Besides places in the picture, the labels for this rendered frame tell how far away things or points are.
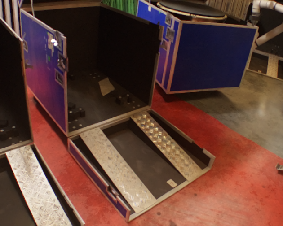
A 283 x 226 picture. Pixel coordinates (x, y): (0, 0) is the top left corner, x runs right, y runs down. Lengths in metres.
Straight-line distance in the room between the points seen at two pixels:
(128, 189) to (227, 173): 0.86
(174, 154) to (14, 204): 1.25
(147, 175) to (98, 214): 0.50
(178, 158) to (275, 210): 0.86
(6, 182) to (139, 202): 0.94
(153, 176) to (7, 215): 1.06
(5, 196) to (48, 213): 0.35
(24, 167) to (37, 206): 0.31
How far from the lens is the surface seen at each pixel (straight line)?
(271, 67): 4.92
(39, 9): 2.67
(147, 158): 2.16
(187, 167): 2.15
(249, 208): 2.11
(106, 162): 1.97
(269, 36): 3.48
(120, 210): 1.77
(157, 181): 2.01
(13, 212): 1.85
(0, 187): 2.00
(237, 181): 2.26
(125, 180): 1.91
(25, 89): 1.85
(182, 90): 2.90
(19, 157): 1.99
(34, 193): 1.83
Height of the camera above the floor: 1.48
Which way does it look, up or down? 31 degrees down
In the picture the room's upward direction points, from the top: 8 degrees clockwise
